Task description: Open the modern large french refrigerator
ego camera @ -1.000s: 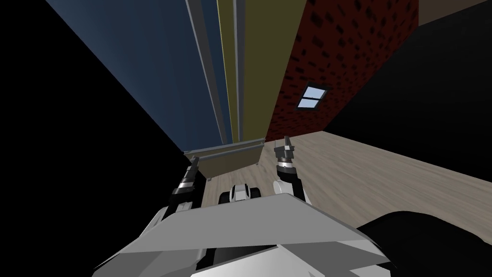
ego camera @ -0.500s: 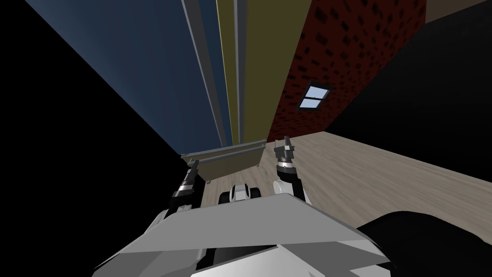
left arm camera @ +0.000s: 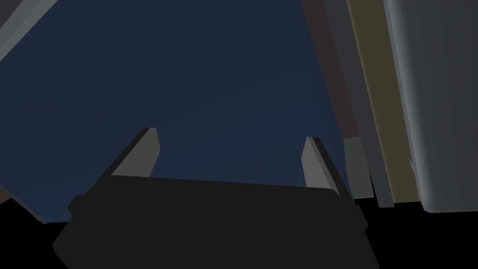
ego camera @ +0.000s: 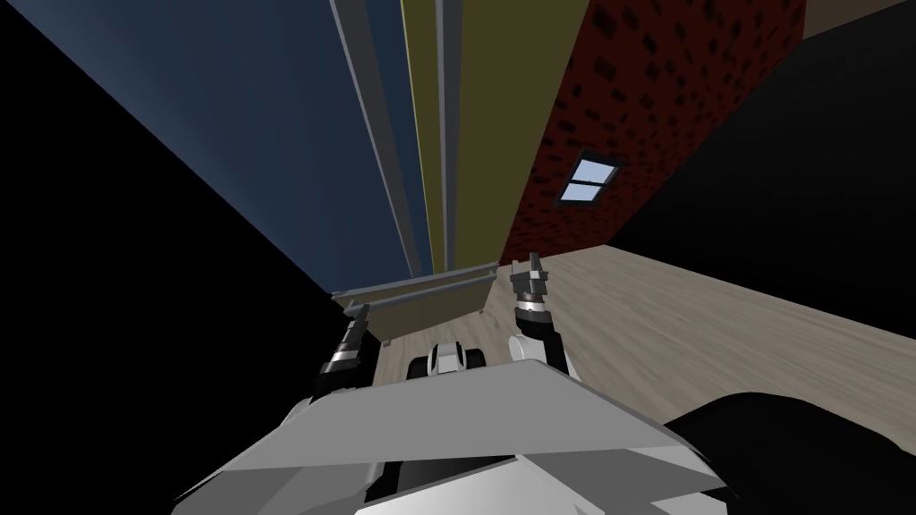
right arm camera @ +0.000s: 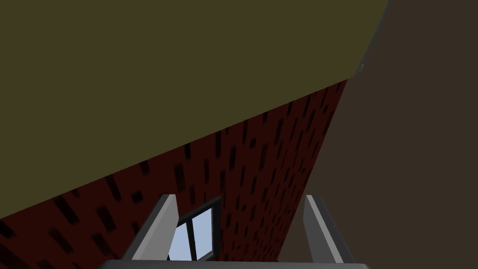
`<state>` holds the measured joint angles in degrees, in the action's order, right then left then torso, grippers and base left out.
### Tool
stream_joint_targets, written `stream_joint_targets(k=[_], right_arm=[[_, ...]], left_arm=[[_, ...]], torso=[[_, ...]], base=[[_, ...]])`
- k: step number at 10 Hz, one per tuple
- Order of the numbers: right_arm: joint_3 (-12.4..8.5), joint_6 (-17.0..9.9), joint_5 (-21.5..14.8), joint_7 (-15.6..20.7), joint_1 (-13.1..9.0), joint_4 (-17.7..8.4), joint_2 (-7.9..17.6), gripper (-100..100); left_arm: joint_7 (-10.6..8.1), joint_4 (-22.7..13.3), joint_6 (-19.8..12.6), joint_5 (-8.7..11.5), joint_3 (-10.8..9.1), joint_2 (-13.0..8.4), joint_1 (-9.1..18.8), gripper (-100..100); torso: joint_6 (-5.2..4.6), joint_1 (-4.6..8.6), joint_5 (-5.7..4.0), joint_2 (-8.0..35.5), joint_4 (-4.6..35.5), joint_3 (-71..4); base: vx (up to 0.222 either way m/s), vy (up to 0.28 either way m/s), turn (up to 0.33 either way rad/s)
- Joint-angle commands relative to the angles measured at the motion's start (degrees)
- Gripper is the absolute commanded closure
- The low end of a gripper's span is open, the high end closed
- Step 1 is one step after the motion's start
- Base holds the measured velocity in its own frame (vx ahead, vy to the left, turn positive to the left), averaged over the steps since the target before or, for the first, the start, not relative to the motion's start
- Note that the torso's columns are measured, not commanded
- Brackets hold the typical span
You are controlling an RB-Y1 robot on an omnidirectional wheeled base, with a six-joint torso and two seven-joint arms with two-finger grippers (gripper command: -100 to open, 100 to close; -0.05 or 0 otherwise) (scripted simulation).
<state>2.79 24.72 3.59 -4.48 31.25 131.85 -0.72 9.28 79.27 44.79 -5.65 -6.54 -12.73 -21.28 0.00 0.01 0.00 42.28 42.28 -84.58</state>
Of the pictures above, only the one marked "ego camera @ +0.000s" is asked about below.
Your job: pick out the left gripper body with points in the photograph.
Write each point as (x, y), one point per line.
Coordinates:
(357, 329)

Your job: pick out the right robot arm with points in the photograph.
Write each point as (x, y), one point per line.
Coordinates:
(787, 458)

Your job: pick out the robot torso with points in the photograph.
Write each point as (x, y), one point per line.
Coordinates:
(458, 422)

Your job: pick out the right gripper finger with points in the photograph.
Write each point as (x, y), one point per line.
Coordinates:
(516, 273)
(535, 262)

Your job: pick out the olive door leaf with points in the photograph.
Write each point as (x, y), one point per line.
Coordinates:
(494, 136)

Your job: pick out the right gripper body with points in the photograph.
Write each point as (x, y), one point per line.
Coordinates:
(530, 288)

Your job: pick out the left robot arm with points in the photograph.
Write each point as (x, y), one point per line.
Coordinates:
(342, 375)

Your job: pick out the dark framed window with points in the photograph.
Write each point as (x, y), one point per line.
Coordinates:
(589, 180)

